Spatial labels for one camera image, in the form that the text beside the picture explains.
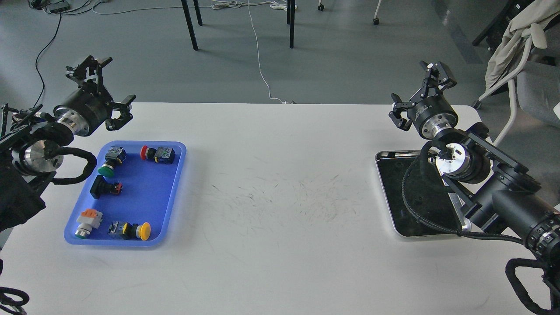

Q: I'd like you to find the beige cloth on chair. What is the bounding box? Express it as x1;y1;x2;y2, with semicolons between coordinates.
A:
485;0;560;91

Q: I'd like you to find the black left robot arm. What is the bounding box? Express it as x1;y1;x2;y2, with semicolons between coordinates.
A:
0;56;136;231

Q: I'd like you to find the black push button switch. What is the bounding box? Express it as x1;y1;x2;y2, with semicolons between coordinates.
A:
90;174;123;199

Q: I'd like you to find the green push button switch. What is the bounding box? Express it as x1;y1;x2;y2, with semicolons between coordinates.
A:
98;146;127;178

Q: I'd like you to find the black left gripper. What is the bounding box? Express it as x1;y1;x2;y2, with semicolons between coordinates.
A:
54;56;137;137

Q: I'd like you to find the white orange push button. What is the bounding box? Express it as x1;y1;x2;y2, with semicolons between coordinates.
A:
74;209;103;239

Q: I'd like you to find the black floor cable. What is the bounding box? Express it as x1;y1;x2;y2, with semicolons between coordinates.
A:
34;13;64;108

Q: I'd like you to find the black table leg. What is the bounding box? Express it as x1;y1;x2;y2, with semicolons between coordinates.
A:
181;0;203;51
286;0;296;49

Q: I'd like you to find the blue plastic tray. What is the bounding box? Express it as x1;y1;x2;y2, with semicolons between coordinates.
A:
63;140;187;248

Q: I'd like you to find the white floor cable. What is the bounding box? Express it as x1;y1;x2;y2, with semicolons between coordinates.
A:
211;0;298;105

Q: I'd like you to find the black table leg left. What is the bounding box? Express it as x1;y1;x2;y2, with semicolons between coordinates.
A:
181;0;203;51

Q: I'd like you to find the yellow push button switch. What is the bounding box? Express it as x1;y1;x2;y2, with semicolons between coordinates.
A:
108;221;151;241

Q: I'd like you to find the black table leg right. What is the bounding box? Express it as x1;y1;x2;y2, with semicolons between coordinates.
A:
286;0;296;49

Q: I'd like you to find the silver metal tray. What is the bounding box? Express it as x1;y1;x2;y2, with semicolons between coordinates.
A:
375;150;472;238

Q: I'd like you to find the red push button switch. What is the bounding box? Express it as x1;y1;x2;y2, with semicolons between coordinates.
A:
140;145;176;164

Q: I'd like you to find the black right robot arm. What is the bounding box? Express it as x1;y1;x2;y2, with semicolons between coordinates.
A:
388;61;560;315

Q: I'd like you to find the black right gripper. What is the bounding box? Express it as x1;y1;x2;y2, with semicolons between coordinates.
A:
388;60;459;140

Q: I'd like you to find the black power strip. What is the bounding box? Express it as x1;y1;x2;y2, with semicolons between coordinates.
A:
28;0;70;14

